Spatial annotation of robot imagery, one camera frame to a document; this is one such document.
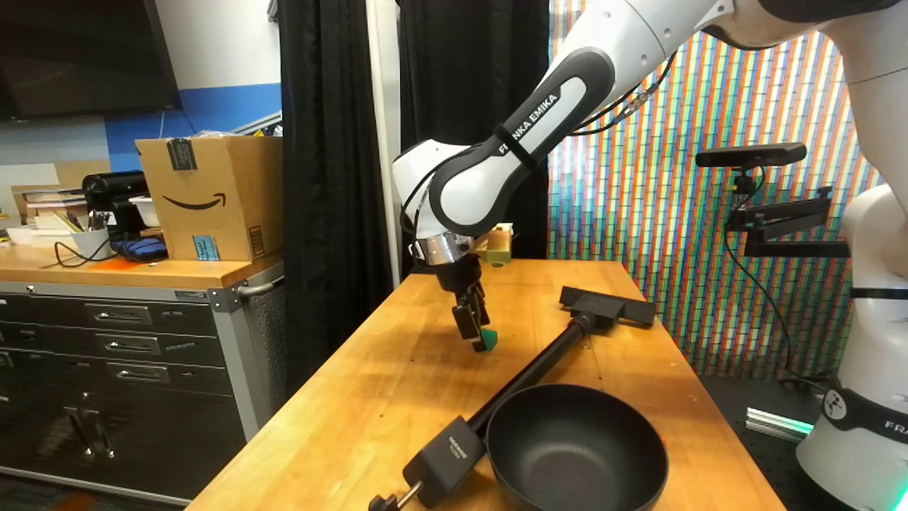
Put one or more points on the black wall monitor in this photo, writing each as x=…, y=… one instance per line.
x=82, y=56

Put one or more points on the green cube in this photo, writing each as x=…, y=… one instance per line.
x=488, y=339

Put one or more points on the cardboard box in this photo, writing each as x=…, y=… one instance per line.
x=217, y=197

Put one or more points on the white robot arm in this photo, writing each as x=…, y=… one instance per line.
x=452, y=194

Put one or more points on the black machine on cabinet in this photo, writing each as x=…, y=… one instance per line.
x=112, y=194

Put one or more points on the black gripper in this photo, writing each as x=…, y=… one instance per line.
x=468, y=298

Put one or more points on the black curtain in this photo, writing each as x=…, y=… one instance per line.
x=363, y=79

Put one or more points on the black bar clamp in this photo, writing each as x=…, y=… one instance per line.
x=452, y=455

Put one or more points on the black bowl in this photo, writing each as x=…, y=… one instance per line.
x=574, y=448

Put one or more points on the black tool cabinet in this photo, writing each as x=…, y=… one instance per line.
x=137, y=379

